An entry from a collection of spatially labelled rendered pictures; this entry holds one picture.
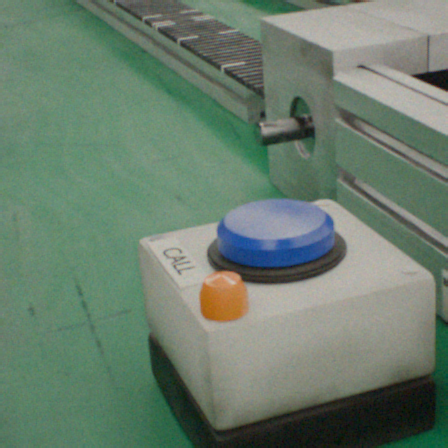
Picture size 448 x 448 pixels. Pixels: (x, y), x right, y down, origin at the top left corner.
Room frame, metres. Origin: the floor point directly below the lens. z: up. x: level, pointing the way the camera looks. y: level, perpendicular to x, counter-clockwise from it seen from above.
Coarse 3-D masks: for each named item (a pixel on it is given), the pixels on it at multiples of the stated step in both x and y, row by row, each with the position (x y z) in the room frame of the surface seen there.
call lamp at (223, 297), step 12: (216, 276) 0.28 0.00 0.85; (228, 276) 0.27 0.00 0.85; (204, 288) 0.27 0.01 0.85; (216, 288) 0.27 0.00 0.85; (228, 288) 0.27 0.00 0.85; (240, 288) 0.27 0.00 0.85; (204, 300) 0.27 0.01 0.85; (216, 300) 0.27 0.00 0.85; (228, 300) 0.27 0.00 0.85; (240, 300) 0.27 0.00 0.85; (204, 312) 0.27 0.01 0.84; (216, 312) 0.27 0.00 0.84; (228, 312) 0.27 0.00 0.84; (240, 312) 0.27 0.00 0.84
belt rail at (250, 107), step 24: (96, 0) 1.07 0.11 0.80; (120, 24) 0.97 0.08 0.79; (144, 24) 0.89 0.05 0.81; (144, 48) 0.89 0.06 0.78; (168, 48) 0.82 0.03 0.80; (192, 72) 0.76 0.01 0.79; (216, 72) 0.71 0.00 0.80; (216, 96) 0.71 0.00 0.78; (240, 96) 0.68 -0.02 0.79; (264, 120) 0.65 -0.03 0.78
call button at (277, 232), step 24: (240, 216) 0.32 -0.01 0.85; (264, 216) 0.31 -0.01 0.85; (288, 216) 0.31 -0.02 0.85; (312, 216) 0.31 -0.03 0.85; (240, 240) 0.30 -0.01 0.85; (264, 240) 0.30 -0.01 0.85; (288, 240) 0.30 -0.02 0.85; (312, 240) 0.30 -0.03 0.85; (264, 264) 0.29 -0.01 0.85; (288, 264) 0.29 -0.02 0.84
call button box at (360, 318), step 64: (192, 256) 0.32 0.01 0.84; (384, 256) 0.30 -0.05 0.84; (192, 320) 0.28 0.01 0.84; (256, 320) 0.27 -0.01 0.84; (320, 320) 0.27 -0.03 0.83; (384, 320) 0.28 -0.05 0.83; (192, 384) 0.28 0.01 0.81; (256, 384) 0.27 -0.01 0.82; (320, 384) 0.27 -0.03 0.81; (384, 384) 0.28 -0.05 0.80
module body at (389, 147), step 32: (352, 96) 0.43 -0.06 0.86; (384, 96) 0.41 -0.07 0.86; (416, 96) 0.40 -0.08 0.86; (352, 128) 0.44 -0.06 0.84; (384, 128) 0.41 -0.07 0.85; (416, 128) 0.38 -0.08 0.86; (352, 160) 0.43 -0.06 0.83; (384, 160) 0.41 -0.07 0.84; (416, 160) 0.40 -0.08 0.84; (352, 192) 0.44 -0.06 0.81; (384, 192) 0.41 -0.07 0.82; (416, 192) 0.38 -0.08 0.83; (384, 224) 0.41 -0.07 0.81; (416, 224) 0.40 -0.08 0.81; (416, 256) 0.38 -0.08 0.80
